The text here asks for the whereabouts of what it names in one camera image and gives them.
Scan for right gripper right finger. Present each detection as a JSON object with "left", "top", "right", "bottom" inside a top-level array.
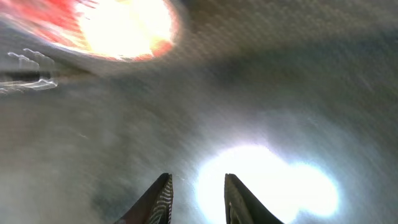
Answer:
[{"left": 224, "top": 173, "right": 284, "bottom": 224}]

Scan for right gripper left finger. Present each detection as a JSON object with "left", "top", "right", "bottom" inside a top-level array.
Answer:
[{"left": 113, "top": 172, "right": 174, "bottom": 224}]

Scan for black and white pliers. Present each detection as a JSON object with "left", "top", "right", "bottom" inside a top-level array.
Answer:
[{"left": 0, "top": 48, "right": 59, "bottom": 94}]

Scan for roll of blue tape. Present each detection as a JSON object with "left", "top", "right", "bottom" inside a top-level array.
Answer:
[{"left": 0, "top": 0, "right": 181, "bottom": 62}]

